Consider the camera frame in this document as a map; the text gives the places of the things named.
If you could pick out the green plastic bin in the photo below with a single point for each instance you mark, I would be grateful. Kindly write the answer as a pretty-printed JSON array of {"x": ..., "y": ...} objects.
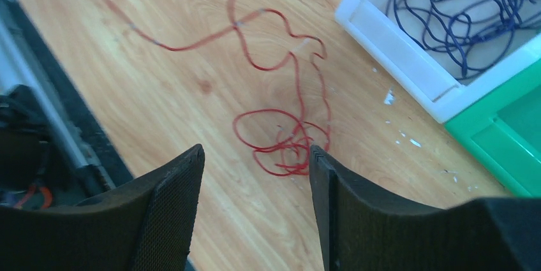
[{"x": 502, "y": 131}]

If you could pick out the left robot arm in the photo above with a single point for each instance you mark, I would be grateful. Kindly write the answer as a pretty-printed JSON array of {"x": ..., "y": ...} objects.
[{"x": 34, "y": 172}]

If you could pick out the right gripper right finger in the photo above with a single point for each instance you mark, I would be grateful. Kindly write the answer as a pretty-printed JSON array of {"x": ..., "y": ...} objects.
[{"x": 363, "y": 226}]

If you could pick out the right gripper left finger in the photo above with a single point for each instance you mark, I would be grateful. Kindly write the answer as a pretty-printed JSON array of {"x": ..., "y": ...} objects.
[{"x": 144, "y": 224}]

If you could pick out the white plastic bin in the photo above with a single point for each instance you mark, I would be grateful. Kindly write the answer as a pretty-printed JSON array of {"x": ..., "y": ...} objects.
[{"x": 447, "y": 54}]

